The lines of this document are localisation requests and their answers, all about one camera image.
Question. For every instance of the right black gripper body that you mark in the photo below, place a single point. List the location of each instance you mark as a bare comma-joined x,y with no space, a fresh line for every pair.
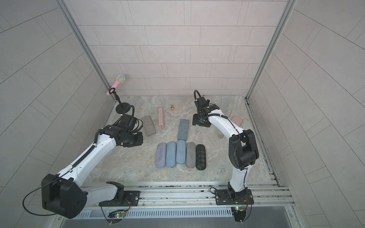
199,119

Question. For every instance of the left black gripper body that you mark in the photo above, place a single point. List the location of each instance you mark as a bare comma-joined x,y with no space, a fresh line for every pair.
133,139

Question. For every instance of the pink grey case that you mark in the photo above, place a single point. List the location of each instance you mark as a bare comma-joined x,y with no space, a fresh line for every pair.
161,118

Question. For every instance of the purple fabric glasses case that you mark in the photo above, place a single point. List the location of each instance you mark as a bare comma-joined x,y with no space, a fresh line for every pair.
161,155

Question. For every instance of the tan blue glasses case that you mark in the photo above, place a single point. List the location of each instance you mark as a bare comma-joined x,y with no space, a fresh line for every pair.
170,155

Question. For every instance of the blue case pink glasses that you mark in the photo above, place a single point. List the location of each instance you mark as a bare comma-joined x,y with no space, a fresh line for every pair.
181,152

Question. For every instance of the beige glasses case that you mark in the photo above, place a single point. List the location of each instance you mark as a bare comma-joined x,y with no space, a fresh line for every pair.
190,155

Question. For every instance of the black tan case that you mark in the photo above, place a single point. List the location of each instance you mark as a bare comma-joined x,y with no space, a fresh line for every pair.
201,160

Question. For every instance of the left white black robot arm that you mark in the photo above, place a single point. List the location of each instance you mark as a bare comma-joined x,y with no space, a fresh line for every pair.
64,193

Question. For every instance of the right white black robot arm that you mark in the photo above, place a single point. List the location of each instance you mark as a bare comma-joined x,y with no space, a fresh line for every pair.
243,151

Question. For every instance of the black microphone stand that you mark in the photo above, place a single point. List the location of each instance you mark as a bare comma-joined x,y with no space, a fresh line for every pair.
121,107

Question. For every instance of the pink toy microphone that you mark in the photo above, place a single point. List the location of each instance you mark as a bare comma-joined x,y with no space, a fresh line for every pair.
120,79

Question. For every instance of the left circuit board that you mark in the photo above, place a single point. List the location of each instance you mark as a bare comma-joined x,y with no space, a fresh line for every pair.
117,214

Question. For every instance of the circuit board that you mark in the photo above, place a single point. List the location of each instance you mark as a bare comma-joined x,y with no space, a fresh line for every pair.
117,214
239,214

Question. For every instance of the right circuit board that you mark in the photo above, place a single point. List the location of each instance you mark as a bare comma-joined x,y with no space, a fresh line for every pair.
239,214

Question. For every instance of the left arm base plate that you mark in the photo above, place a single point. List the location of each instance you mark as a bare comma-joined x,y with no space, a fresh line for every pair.
125,199

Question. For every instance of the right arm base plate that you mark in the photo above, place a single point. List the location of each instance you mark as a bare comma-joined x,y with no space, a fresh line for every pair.
229,197

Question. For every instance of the aluminium rail frame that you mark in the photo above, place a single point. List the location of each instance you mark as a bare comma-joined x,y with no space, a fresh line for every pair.
193,205

